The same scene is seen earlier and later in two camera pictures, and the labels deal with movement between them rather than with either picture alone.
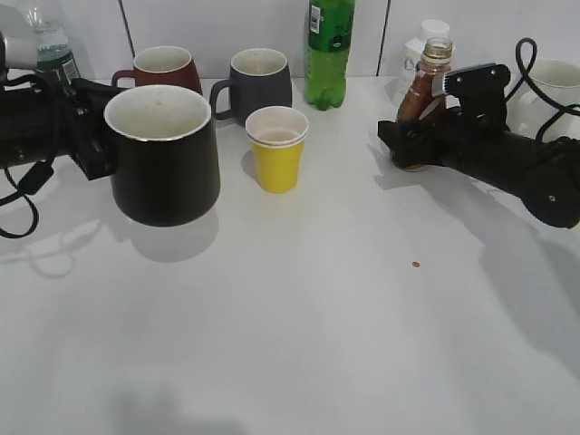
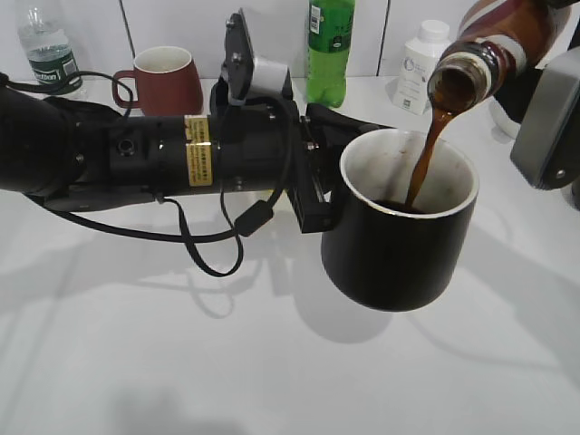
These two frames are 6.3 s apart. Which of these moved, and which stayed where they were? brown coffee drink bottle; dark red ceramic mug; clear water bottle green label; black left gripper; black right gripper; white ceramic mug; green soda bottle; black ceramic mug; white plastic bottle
Moved: black left gripper; black right gripper; white ceramic mug; black ceramic mug; brown coffee drink bottle
Stayed: clear water bottle green label; dark red ceramic mug; green soda bottle; white plastic bottle
